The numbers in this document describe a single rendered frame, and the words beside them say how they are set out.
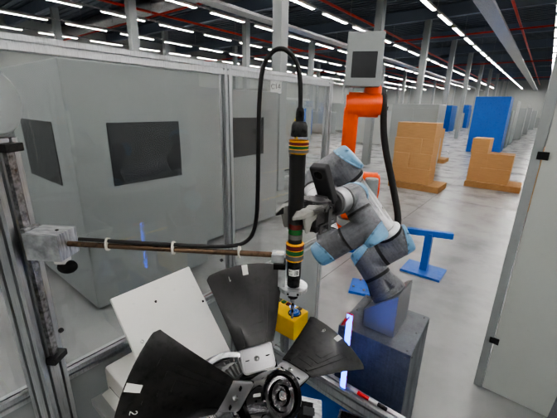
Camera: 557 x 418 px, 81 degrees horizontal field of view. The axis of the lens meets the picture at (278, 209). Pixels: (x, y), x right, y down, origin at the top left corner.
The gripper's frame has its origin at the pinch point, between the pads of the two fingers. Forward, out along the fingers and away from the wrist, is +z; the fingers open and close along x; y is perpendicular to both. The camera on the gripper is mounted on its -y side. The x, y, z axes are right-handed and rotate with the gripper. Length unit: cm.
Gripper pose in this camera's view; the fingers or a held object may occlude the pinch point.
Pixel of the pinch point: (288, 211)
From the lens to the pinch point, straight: 73.0
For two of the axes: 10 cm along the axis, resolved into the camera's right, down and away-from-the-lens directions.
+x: -7.7, -2.0, 6.0
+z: -6.4, 2.2, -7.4
